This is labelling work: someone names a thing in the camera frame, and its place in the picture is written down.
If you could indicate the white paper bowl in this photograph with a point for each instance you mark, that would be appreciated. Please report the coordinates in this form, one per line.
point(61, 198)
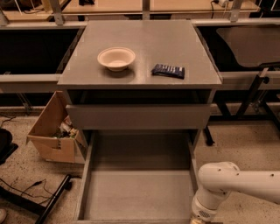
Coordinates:
point(116, 58)

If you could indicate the cardboard box with trash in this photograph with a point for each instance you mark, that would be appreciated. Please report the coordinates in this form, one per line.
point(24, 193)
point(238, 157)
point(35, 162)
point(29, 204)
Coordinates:
point(44, 134)

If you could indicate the grey drawer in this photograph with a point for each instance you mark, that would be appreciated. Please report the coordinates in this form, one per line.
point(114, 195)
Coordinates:
point(139, 117)
point(137, 178)

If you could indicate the black metal stand leg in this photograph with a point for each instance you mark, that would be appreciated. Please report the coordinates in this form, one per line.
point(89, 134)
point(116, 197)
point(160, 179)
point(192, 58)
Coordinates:
point(41, 209)

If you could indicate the black table leg frame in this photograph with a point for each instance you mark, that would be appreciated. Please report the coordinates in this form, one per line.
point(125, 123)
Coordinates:
point(253, 102)

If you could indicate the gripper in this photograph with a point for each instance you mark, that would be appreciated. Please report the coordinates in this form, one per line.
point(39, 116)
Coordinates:
point(203, 212)

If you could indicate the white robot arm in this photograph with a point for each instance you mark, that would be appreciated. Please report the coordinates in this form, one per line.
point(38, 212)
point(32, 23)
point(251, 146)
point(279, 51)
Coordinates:
point(216, 181)

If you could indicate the grey drawer cabinet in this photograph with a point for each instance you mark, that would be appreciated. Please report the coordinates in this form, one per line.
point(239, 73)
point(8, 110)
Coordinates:
point(167, 42)

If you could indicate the grey top drawer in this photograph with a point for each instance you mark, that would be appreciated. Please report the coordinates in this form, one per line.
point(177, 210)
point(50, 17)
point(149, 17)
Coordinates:
point(139, 117)

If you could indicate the dark blue snack packet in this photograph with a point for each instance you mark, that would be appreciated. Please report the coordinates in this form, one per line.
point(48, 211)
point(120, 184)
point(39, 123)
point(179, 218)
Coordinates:
point(169, 71)

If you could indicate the wooden desk in background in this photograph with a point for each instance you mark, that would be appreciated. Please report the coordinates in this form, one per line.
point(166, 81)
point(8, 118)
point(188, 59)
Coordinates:
point(48, 9)

